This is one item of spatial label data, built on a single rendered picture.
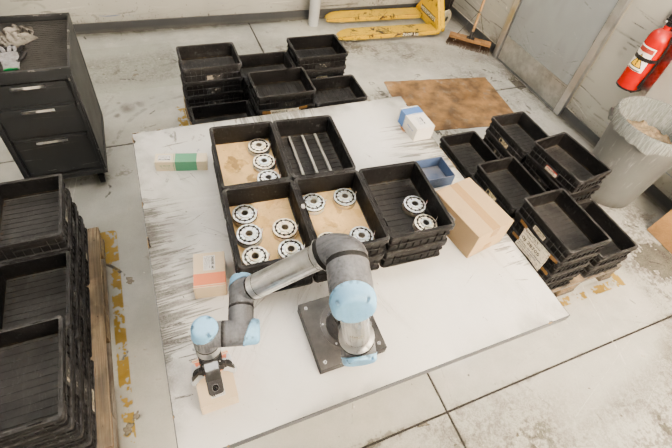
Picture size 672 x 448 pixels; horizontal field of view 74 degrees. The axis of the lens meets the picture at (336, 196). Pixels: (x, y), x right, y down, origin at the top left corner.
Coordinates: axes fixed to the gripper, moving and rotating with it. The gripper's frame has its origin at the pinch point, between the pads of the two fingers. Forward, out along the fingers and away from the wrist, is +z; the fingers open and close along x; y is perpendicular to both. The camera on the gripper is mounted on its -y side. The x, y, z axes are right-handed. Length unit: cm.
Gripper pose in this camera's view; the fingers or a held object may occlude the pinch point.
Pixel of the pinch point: (215, 379)
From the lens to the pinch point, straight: 165.3
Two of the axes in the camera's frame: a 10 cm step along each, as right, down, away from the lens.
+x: -9.2, 2.0, -3.3
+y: -3.7, -7.1, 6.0
